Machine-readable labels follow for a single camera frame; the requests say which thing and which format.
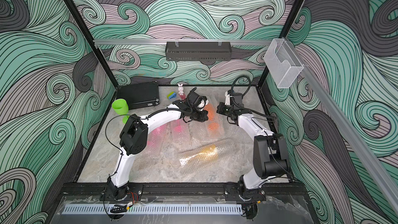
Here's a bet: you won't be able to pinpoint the bubble wrap of yellow glass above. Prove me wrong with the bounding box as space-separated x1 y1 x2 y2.
178 139 237 170

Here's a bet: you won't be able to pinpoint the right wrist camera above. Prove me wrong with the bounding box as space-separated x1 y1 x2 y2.
225 90 243 105

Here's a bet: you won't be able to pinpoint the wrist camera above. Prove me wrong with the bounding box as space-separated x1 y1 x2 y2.
198 99 208 111
225 90 243 105

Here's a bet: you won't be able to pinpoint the yellow wine glass wrapped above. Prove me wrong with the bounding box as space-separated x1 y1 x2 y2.
179 145 219 165

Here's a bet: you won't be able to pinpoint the black perforated wall tray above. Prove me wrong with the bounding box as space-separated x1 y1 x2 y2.
165 41 232 62

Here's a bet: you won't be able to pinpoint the pink wine glass left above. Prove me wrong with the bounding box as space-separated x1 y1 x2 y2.
147 125 166 147

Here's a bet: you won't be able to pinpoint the aluminium back wall rail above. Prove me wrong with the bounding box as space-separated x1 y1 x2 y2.
93 38 272 46

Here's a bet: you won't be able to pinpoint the bubble wrap of pink glass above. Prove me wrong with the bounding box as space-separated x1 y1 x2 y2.
145 124 170 155

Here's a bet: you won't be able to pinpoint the black front mounting rail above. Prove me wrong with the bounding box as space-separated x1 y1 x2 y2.
61 182 307 200

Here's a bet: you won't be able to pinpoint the green plastic wine glass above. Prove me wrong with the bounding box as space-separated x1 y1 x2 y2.
112 99 129 124

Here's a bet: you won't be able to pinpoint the aluminium right wall rail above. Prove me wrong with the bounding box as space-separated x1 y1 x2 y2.
288 36 398 212

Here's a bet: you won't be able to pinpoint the white slotted cable duct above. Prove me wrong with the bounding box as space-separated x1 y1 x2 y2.
61 203 243 215

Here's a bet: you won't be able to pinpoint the black hard case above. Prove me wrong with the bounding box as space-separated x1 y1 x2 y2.
116 82 160 110

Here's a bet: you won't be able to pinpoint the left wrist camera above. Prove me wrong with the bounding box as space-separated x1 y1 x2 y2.
198 99 208 111

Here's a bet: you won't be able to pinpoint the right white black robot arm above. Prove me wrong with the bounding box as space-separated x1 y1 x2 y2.
217 75 289 201

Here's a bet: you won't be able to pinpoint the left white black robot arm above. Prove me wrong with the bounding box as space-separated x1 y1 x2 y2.
106 88 208 201

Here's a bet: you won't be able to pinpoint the small bunny figurine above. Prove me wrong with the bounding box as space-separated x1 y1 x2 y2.
178 84 185 99

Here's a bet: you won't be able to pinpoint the clear plastic wall bin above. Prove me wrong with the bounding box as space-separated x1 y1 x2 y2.
264 38 304 89

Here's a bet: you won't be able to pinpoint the aluminium wall rail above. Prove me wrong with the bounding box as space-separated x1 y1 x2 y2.
288 36 398 212
93 38 272 46

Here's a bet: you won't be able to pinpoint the green blue toy block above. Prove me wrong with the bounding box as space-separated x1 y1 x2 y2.
167 91 177 100

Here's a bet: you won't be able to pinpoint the magenta wine glass middle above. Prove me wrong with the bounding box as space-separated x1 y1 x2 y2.
173 120 186 133

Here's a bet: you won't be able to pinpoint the orange plastic wine glass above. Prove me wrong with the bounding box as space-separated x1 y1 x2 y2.
204 104 220 133

